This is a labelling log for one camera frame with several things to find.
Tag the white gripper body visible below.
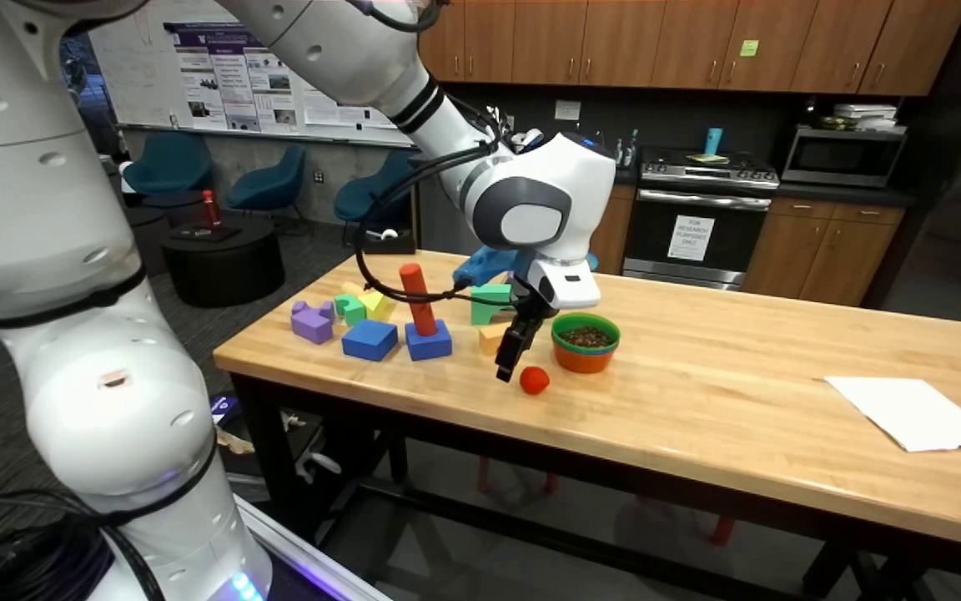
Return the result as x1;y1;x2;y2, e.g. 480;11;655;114
526;257;600;312

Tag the red strawberry toy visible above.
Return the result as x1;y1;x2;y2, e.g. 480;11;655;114
521;369;551;399

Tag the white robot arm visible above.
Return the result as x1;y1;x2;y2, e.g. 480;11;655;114
0;0;614;601

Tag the green and orange bowl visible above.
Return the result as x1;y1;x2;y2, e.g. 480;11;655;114
551;314;621;373

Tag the green foam arch block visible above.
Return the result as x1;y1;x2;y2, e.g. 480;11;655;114
469;284;512;329

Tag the blue foam square block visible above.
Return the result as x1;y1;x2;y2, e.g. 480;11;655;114
402;321;452;360

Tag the red foam cylinder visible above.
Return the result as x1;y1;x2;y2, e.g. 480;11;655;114
399;264;436;339

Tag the black oven stove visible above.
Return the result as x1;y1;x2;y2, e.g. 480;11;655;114
621;152;776;290

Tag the yellow foam triangle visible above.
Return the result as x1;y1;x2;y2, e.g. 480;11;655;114
355;290;394;321

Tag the blue flat foam square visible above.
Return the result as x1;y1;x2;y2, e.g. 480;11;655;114
339;321;398;360

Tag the small green foam arch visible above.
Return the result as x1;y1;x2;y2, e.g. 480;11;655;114
334;295;368;329

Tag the purple foam rectangular block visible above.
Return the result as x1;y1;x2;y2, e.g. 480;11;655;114
289;312;334;343

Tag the purple foam curved block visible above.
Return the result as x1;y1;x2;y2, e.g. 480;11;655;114
289;301;334;332

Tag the stainless microwave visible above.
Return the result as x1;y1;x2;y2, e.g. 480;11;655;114
780;124;904;187

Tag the black round table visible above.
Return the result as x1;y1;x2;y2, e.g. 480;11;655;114
160;218;284;307

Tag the wooden workbench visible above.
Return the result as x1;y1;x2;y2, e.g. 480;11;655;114
213;277;961;597

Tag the white paper sheet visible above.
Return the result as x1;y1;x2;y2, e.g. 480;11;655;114
826;373;961;455

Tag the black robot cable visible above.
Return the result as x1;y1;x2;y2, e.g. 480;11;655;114
348;138;526;312

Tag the wall poster board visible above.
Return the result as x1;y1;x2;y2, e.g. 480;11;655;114
91;0;406;148

